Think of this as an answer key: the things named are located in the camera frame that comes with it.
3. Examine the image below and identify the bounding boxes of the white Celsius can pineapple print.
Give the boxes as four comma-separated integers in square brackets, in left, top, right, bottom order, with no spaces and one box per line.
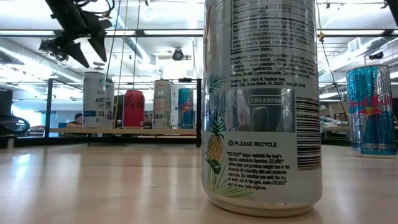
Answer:
[200,0,323,218]

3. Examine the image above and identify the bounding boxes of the black overhead camera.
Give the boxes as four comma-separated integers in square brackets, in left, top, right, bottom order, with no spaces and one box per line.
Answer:
[172,48,185,62]

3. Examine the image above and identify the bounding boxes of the black ceiling spotlight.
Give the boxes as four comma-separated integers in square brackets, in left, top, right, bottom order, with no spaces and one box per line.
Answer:
[39,39,70,62]

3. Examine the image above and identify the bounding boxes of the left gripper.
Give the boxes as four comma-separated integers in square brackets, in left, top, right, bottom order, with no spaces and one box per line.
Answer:
[45,0,113,69]

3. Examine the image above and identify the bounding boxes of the person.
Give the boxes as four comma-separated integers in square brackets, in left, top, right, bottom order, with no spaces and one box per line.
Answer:
[65,112,84,128]

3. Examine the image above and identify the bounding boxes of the yellow hanging cable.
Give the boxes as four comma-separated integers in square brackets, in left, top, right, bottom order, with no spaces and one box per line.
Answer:
[314,0,349,123]

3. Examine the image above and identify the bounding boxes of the red Coca-Cola can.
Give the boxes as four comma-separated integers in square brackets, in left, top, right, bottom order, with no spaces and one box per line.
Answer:
[122,89,146,128]

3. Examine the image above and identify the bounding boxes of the blue silver Red Bull can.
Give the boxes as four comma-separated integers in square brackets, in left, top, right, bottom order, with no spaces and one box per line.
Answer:
[177,87,195,129]
[346,64,398,159]

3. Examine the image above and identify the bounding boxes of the white Celsius can orange print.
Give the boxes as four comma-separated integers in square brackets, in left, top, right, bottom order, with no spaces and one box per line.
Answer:
[152,79,172,129]

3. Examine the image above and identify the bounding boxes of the black office chair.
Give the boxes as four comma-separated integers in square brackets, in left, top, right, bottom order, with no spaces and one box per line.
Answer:
[0,89,31,149]

